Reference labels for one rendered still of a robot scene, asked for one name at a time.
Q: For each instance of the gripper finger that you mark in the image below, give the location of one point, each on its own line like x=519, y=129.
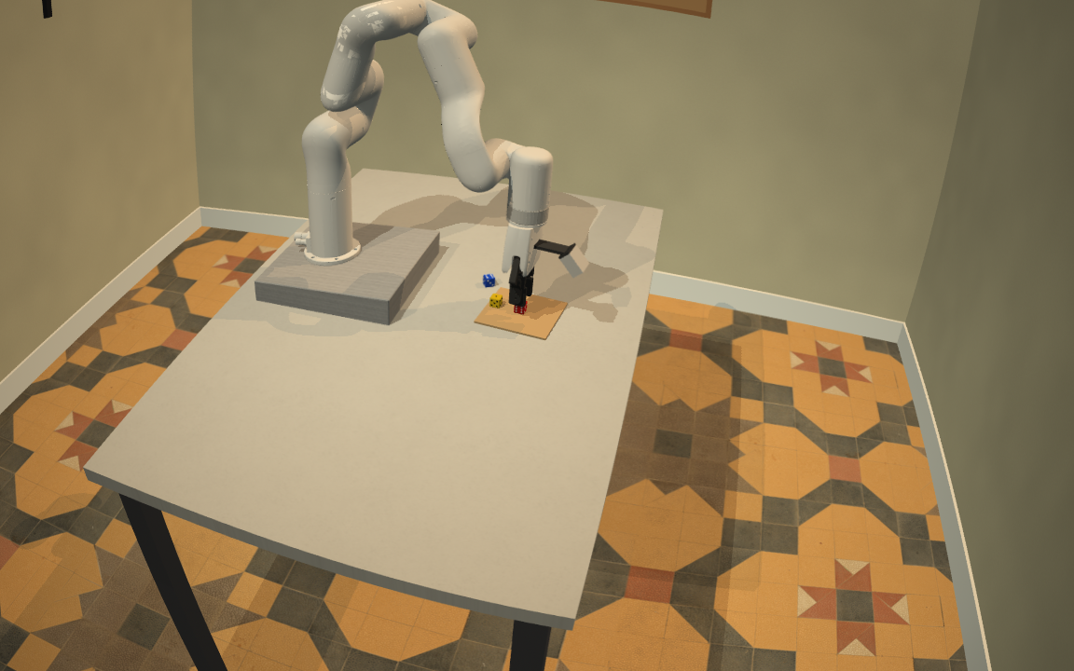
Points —
x=518, y=289
x=529, y=282

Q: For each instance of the orange mat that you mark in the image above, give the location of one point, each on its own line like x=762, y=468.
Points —
x=538, y=321

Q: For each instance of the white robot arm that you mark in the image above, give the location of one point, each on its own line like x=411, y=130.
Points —
x=460, y=89

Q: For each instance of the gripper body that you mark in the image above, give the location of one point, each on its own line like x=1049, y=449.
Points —
x=520, y=241

